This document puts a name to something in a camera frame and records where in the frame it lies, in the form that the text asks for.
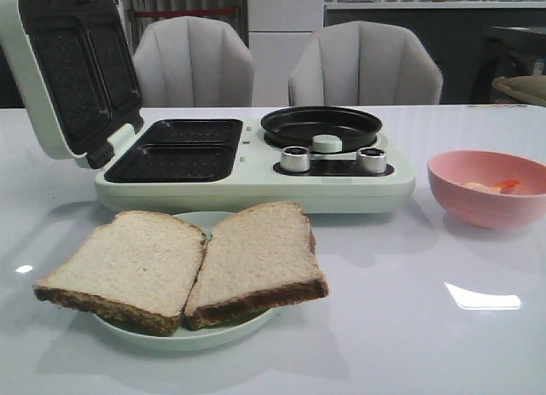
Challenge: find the bread slice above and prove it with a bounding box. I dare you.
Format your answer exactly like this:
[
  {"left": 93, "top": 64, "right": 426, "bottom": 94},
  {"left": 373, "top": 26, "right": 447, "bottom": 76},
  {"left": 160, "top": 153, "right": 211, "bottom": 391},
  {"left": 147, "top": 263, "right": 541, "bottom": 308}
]
[
  {"left": 183, "top": 201, "right": 329, "bottom": 330},
  {"left": 33, "top": 211, "right": 206, "bottom": 336}
]

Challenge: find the green breakfast maker lid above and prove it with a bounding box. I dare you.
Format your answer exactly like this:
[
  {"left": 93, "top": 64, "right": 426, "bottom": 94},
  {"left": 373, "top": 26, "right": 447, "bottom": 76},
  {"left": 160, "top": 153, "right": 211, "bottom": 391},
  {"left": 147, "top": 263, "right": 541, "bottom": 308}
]
[{"left": 1, "top": 0, "right": 143, "bottom": 169}]

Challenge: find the green breakfast maker base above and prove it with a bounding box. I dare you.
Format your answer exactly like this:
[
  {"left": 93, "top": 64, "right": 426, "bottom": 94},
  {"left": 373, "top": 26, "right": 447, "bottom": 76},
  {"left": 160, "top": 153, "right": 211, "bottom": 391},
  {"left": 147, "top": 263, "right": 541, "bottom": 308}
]
[{"left": 95, "top": 118, "right": 415, "bottom": 213}]

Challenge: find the orange shrimp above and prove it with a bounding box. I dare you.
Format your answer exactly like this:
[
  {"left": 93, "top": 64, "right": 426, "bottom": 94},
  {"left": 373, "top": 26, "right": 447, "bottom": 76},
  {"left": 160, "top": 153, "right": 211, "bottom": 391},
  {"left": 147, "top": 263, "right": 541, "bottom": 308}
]
[{"left": 462, "top": 179, "right": 520, "bottom": 195}]

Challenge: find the left silver knob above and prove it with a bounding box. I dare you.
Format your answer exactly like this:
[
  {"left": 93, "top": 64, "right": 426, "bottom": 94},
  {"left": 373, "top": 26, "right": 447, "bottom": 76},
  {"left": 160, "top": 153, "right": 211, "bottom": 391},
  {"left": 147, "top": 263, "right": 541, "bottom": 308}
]
[{"left": 280, "top": 146, "right": 311, "bottom": 173}]

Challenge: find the silver knob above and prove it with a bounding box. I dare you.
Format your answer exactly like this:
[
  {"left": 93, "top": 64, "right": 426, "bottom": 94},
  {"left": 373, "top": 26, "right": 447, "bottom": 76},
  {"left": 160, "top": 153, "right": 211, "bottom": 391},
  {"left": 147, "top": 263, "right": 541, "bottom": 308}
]
[
  {"left": 356, "top": 147, "right": 387, "bottom": 175},
  {"left": 280, "top": 146, "right": 311, "bottom": 173}
]

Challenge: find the black frying pan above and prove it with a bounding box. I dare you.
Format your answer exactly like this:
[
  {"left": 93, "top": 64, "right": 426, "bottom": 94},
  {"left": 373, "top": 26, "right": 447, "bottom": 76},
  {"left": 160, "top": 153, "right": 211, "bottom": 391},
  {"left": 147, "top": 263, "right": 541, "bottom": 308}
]
[{"left": 260, "top": 106, "right": 382, "bottom": 153}]

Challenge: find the right silver knob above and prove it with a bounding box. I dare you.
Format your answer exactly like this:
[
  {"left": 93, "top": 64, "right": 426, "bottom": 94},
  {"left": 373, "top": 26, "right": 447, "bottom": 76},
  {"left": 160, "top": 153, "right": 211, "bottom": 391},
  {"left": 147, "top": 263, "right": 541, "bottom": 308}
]
[{"left": 356, "top": 147, "right": 387, "bottom": 175}]

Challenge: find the right grey chair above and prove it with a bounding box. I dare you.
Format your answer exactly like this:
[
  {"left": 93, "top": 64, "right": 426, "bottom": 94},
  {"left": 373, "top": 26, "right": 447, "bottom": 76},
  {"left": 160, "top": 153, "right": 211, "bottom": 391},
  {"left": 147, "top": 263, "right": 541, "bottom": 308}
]
[{"left": 288, "top": 20, "right": 443, "bottom": 106}]

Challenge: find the grey chair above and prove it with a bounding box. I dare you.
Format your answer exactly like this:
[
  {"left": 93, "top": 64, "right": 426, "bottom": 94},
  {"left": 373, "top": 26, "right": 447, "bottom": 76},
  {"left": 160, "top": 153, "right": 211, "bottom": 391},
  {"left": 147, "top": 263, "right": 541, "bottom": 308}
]
[
  {"left": 288, "top": 20, "right": 443, "bottom": 106},
  {"left": 133, "top": 16, "right": 254, "bottom": 107}
]

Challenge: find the left grey chair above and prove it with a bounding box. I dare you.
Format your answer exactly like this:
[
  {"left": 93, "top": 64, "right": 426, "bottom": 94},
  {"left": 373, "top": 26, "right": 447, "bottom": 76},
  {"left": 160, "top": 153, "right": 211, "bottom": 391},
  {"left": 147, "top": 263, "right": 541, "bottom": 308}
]
[{"left": 133, "top": 16, "right": 254, "bottom": 107}]

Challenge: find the white cabinet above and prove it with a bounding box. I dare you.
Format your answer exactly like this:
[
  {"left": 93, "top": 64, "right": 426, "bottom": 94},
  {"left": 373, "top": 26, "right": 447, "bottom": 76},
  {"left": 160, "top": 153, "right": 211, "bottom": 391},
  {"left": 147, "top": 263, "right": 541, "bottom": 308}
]
[{"left": 247, "top": 0, "right": 324, "bottom": 107}]

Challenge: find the green round plate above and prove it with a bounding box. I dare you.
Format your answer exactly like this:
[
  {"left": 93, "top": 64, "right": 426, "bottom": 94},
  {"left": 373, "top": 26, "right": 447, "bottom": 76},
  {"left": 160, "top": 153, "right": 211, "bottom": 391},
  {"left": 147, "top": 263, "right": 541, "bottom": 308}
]
[{"left": 94, "top": 212, "right": 275, "bottom": 351}]

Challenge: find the pink bowl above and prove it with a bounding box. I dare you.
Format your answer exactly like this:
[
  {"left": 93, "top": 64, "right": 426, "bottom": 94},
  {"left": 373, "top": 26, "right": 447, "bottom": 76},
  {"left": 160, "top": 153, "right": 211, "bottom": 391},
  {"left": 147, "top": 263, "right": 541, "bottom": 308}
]
[{"left": 427, "top": 150, "right": 545, "bottom": 229}]

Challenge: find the red barrier belt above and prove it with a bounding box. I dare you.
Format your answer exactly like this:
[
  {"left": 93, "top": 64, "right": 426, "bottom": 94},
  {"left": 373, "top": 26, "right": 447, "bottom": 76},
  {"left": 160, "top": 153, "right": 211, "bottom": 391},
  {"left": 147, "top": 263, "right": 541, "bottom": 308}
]
[{"left": 129, "top": 6, "right": 239, "bottom": 19}]

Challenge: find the grey curtain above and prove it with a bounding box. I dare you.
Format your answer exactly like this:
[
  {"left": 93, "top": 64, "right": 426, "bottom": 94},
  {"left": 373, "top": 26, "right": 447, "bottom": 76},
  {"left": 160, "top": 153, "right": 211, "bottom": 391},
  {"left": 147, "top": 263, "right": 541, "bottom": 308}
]
[{"left": 121, "top": 0, "right": 248, "bottom": 49}]

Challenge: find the dark counter cabinet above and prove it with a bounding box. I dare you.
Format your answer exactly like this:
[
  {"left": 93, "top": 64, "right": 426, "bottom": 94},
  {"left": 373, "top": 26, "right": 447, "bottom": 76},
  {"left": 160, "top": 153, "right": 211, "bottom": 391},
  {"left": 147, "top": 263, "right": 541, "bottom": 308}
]
[{"left": 325, "top": 2, "right": 545, "bottom": 104}]

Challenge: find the black washing machine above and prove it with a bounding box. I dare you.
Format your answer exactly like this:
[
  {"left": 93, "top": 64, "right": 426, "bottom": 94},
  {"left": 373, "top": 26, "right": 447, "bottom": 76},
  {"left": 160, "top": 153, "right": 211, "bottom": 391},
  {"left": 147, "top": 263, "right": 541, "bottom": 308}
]
[{"left": 470, "top": 26, "right": 545, "bottom": 104}]

